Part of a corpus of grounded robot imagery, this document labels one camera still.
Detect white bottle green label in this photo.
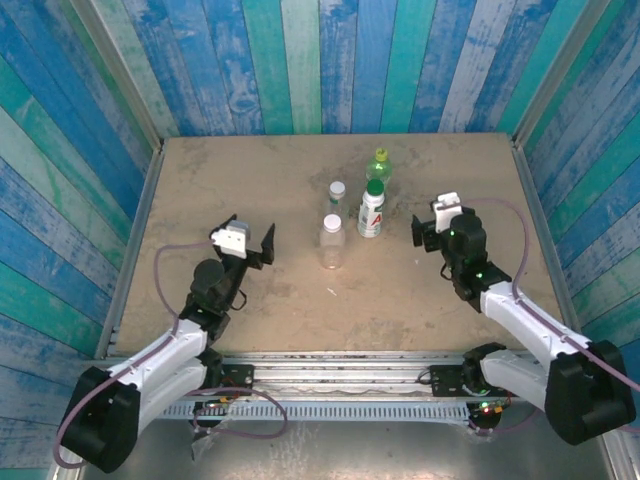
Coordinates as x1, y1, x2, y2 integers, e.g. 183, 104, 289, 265
356, 189, 387, 239

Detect clear bottle green label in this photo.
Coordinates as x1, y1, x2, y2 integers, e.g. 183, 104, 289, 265
318, 227, 349, 271

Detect green plastic bottle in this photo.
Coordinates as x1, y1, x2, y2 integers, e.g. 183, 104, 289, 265
364, 156, 394, 194

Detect grey metal shelf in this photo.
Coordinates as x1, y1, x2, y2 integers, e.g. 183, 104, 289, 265
47, 417, 621, 480

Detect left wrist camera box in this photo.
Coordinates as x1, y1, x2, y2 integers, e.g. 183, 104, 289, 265
209, 218, 251, 260

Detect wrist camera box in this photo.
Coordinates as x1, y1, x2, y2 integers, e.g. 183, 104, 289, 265
209, 218, 251, 260
431, 191, 462, 234

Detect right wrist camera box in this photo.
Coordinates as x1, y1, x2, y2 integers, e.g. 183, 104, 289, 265
431, 191, 462, 234

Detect aluminium table side rail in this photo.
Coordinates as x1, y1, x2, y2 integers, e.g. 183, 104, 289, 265
94, 147, 166, 360
510, 135, 594, 351

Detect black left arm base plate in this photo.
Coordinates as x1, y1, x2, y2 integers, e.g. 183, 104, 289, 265
199, 364, 255, 397

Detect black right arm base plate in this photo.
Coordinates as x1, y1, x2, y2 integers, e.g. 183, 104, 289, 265
429, 363, 501, 399

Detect aluminium rail frame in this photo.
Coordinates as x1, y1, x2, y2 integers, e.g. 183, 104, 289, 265
74, 352, 609, 406

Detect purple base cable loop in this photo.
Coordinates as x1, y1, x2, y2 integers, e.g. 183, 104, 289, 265
469, 404, 544, 437
192, 387, 290, 441

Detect aluminium corner post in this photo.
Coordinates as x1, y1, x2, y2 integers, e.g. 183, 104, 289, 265
512, 0, 615, 146
69, 0, 165, 151

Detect white slotted cable duct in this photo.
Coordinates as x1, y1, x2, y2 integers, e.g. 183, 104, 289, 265
94, 401, 471, 424

